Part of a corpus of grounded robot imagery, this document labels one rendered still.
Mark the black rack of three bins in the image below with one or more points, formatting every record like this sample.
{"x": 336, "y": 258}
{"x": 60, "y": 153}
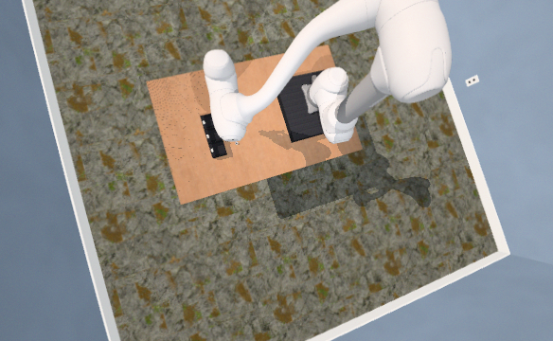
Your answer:
{"x": 215, "y": 142}

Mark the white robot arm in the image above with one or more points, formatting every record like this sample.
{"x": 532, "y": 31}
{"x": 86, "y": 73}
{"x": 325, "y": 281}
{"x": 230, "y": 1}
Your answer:
{"x": 413, "y": 62}

